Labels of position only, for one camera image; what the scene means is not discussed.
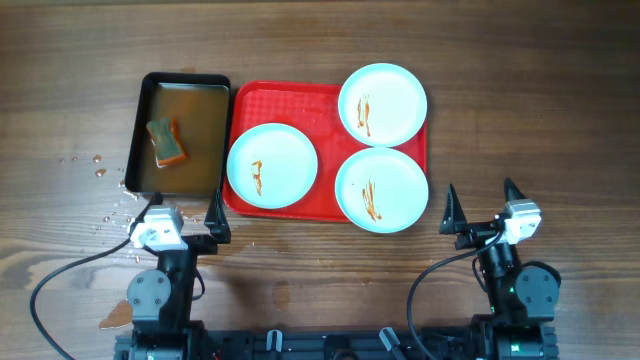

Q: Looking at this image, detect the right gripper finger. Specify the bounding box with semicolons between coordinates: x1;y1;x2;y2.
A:
504;177;526;202
439;184;468;235

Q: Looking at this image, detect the orange green scrub sponge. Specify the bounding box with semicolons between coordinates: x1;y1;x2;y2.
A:
146;117;188;168

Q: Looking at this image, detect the white plate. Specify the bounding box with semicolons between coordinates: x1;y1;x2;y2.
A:
227;123;319;210
334;147;429;234
337;63;428;147

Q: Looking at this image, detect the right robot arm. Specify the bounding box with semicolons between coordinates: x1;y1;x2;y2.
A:
436;178;561;360

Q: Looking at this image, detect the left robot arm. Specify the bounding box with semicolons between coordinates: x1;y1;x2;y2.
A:
114;190;231;360

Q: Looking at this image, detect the red plastic tray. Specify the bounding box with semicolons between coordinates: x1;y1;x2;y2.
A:
222;80;429;223

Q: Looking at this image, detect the black rectangular water basin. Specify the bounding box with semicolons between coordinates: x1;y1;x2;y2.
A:
124;72;232;197

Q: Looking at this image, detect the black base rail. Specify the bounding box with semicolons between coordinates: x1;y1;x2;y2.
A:
113;325;559;360

